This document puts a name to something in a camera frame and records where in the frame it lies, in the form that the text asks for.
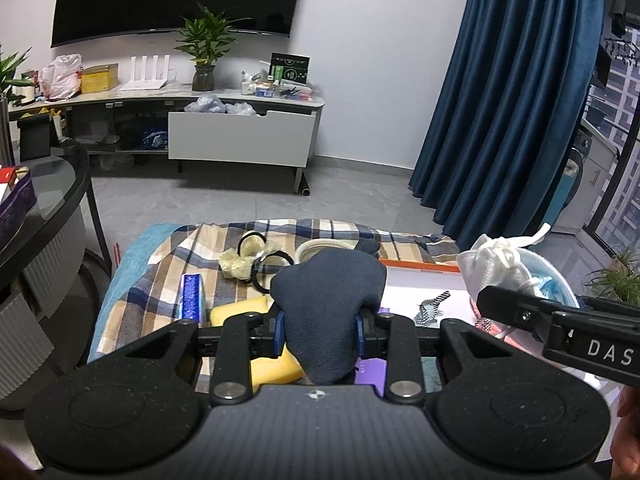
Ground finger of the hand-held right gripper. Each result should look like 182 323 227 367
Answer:
476 285 581 345

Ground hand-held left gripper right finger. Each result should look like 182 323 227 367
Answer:
355 307 501 403

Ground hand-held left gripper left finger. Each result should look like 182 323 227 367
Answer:
125 305 286 406

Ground navy blue sock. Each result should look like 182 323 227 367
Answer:
270 240 389 387

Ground yellow green sponge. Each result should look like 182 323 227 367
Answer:
209 296 307 395

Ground blue face mask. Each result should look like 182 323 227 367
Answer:
517 249 582 311

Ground white drawstring bag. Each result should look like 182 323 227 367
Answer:
456 224 552 312

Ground orange white box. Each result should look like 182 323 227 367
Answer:
377 258 506 341

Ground person's right hand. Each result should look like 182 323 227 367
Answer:
616 385 640 471

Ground purple tissue pack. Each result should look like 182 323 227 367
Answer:
354 305 390 397

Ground small spindly potted plant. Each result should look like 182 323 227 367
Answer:
584 246 640 307

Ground pale yellow scrunchie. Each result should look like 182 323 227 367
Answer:
218 240 282 282

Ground beige cup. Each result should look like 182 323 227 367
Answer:
295 239 362 264

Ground small blue packet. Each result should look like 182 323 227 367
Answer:
182 273 202 323

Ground plaid cloth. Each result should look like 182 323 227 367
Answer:
87 217 462 393

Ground teal mat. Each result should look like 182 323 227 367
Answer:
90 222 177 361

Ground white television cabinet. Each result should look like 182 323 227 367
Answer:
9 82 327 197

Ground blue curtain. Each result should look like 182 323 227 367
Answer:
409 0 622 252

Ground crumpled clear plastic bags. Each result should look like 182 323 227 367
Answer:
184 93 259 117

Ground pile of small packets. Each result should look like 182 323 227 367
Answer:
239 71 321 101

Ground round black coffee table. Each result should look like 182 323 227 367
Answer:
0 139 114 403

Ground black green carton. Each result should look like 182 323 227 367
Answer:
269 52 310 86

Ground white router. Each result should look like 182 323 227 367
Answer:
119 54 169 92

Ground purple patterned tray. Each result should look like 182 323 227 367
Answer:
0 164 39 247

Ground potted plant in dark vase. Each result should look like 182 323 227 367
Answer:
174 4 253 92

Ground yellow box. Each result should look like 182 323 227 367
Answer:
80 63 120 94

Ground black box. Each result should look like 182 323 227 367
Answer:
17 114 54 162

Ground assorted boxes and packets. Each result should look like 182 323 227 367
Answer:
0 162 31 202

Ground white plastic bag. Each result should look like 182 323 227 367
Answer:
40 53 84 101

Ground large green potted plant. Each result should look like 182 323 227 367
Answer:
0 46 35 97

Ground black hair ties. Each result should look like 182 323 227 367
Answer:
237 232 297 294

